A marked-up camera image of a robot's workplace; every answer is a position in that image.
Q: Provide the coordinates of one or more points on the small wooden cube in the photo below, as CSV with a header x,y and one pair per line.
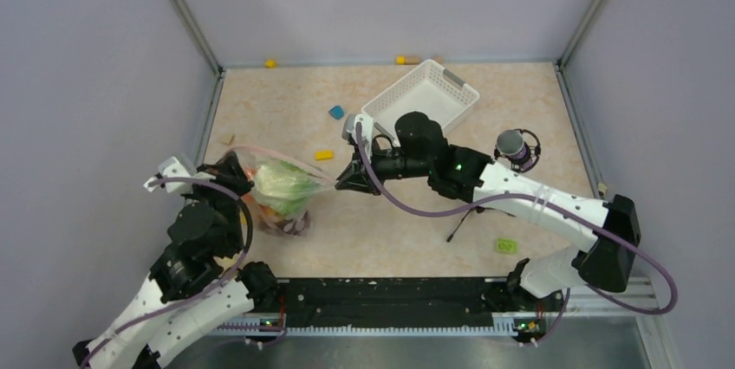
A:
x,y
227,139

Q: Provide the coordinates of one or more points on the green lettuce leaf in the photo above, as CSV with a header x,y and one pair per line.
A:
x,y
284,187

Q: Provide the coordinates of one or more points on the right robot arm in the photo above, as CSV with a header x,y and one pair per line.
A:
x,y
598,231

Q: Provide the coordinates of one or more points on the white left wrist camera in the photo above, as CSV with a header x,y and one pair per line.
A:
x,y
173,167

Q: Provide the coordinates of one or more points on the clear zip top bag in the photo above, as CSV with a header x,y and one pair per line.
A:
x,y
251,156

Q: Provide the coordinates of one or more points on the white perforated plastic basket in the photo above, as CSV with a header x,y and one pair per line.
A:
x,y
429,88

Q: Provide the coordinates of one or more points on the yellow and wood peg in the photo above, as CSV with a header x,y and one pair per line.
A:
x,y
408,60

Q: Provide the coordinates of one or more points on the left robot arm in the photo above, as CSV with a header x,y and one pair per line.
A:
x,y
201,278

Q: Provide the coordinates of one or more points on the yellow lego brick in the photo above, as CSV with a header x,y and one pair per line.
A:
x,y
323,155

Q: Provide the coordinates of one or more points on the dark red grape bunch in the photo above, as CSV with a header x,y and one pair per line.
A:
x,y
295,226

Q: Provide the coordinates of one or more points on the microphone on black tripod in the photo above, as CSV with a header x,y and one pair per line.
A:
x,y
520,147

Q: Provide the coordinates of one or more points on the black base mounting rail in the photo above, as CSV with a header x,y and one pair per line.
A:
x,y
397,303

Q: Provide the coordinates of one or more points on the blue block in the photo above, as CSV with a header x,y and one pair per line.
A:
x,y
336,112

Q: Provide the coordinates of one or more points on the light green lego brick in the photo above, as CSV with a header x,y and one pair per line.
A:
x,y
505,246

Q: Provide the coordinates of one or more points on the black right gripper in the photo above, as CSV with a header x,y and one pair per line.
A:
x,y
357,177

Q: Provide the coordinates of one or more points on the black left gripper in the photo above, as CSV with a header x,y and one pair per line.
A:
x,y
229,171

